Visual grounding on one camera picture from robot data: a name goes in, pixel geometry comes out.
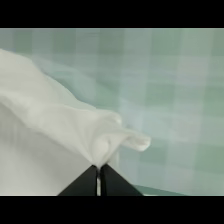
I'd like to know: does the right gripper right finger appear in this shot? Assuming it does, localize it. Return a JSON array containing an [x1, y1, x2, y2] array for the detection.
[[100, 162, 145, 197]]

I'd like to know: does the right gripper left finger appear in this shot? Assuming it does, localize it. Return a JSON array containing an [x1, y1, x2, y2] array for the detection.
[[57, 164, 99, 197]]

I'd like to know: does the white T-shirt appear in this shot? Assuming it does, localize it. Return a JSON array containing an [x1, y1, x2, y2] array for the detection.
[[0, 48, 152, 197]]

